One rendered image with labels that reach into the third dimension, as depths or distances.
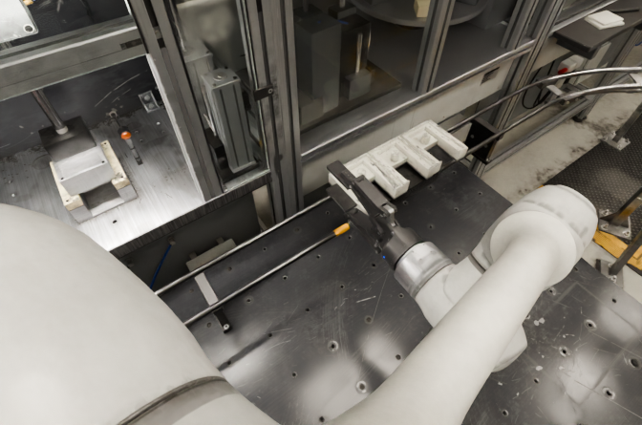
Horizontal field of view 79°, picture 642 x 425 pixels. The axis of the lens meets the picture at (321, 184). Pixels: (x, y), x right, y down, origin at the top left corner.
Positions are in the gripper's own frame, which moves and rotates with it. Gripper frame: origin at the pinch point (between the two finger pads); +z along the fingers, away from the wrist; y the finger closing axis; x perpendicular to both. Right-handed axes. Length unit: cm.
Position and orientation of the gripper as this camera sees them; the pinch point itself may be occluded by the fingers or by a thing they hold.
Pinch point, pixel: (340, 184)
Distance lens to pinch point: 79.0
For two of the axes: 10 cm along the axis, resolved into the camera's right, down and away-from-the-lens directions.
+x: -8.2, 4.4, -3.8
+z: -5.8, -6.2, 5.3
